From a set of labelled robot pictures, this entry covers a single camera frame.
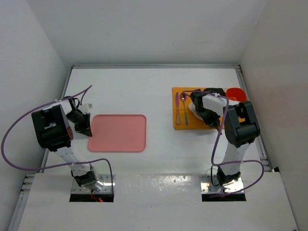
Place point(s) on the pink plastic tray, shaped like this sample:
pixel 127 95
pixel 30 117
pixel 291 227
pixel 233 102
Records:
pixel 118 134

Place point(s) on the iridescent table knife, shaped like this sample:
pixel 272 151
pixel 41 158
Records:
pixel 178 122

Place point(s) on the black coaster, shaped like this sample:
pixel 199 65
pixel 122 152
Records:
pixel 216 90

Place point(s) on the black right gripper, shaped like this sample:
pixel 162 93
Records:
pixel 211 118

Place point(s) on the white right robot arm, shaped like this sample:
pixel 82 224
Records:
pixel 239 122

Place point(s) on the aluminium table frame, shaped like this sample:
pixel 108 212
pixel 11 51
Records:
pixel 159 188

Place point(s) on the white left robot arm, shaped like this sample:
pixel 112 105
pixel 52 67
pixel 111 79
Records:
pixel 55 125

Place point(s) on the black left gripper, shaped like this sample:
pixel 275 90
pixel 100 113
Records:
pixel 84 123

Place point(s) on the metal base plate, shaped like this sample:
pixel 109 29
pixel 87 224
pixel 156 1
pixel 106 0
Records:
pixel 209 185
pixel 106 184

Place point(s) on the orange plastic cup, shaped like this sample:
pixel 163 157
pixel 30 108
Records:
pixel 236 94

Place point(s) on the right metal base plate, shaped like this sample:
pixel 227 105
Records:
pixel 209 185

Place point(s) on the white plate with handles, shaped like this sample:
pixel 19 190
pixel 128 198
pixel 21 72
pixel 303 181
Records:
pixel 196 112

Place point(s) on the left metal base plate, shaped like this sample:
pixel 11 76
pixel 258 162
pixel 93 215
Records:
pixel 106 184

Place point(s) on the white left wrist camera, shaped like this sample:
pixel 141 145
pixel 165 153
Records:
pixel 85 108

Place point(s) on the orange cloth placemat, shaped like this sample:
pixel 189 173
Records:
pixel 193 122

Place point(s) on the iridescent spoon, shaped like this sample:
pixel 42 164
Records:
pixel 183 98

